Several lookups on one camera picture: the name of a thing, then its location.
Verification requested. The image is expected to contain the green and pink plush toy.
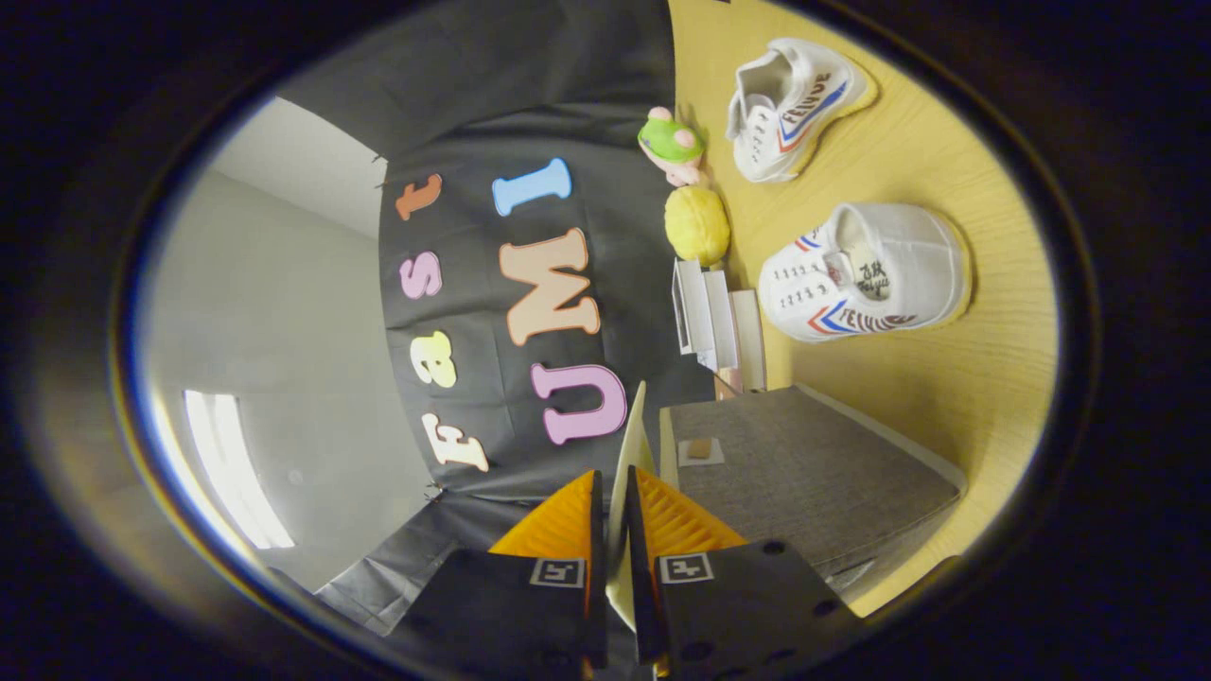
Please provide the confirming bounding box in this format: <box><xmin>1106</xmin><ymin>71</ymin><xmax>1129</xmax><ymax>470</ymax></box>
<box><xmin>637</xmin><ymin>106</ymin><xmax>711</xmax><ymax>187</ymax></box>

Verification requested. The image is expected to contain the thin white book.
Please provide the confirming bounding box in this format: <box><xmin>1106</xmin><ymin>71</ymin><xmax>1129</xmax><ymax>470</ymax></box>
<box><xmin>730</xmin><ymin>288</ymin><xmax>768</xmax><ymax>393</ymax></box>

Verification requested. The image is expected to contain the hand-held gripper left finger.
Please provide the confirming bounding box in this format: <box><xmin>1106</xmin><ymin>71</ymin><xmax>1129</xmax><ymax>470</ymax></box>
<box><xmin>386</xmin><ymin>470</ymin><xmax>608</xmax><ymax>678</ymax></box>

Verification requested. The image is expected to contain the ceiling light panel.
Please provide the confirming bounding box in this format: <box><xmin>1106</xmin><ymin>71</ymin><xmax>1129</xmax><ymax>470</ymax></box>
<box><xmin>184</xmin><ymin>390</ymin><xmax>296</xmax><ymax>550</ymax></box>

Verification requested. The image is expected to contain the grey fabric storage box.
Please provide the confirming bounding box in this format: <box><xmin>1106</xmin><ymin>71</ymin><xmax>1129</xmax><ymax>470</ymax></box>
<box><xmin>605</xmin><ymin>381</ymin><xmax>968</xmax><ymax>630</ymax></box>

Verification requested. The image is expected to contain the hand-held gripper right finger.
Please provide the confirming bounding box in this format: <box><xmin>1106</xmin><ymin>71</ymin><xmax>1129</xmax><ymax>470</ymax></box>
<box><xmin>624</xmin><ymin>466</ymin><xmax>864</xmax><ymax>680</ymax></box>

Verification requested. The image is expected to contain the yellow plush toy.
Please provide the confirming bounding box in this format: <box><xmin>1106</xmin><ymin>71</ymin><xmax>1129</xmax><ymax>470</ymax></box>
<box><xmin>664</xmin><ymin>185</ymin><xmax>731</xmax><ymax>266</ymax></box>

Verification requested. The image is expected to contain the white canvas shoe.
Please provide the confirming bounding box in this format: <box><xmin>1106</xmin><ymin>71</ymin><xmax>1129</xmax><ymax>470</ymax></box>
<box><xmin>726</xmin><ymin>38</ymin><xmax>879</xmax><ymax>185</ymax></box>
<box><xmin>757</xmin><ymin>201</ymin><xmax>974</xmax><ymax>343</ymax></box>

